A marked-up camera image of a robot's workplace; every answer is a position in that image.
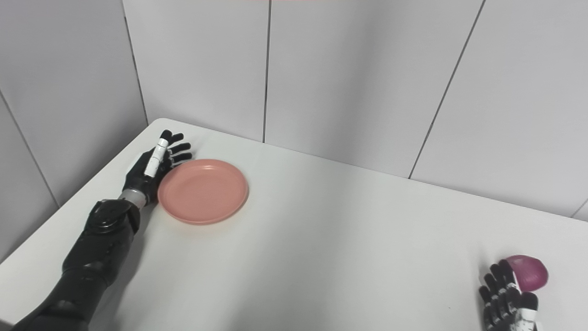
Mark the pink round plate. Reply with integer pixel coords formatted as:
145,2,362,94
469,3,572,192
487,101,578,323
157,159,249,225

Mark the purple red onion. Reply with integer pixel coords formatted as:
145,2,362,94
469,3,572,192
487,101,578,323
505,255,548,292

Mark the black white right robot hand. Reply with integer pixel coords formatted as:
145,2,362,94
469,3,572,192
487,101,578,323
479,260,539,331

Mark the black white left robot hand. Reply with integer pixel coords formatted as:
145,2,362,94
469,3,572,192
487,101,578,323
122,130,192,203

